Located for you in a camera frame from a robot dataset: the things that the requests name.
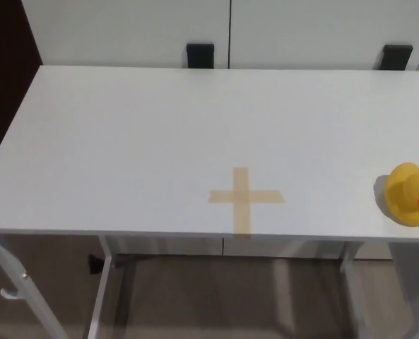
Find yellow rubber duck toy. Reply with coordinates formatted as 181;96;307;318
382;162;419;227

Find white desk hook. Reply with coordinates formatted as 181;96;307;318
0;287;22;302

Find beige tape cross marker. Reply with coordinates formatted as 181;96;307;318
208;167;286;239

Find small black floor object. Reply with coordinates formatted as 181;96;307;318
87;254;105;275

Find white partition panel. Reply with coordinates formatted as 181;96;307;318
20;0;232;70
228;0;419;72

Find black panel foot bracket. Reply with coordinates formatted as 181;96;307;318
186;42;216;70
378;44;414;72

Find white desk frame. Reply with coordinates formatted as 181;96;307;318
0;232;419;339

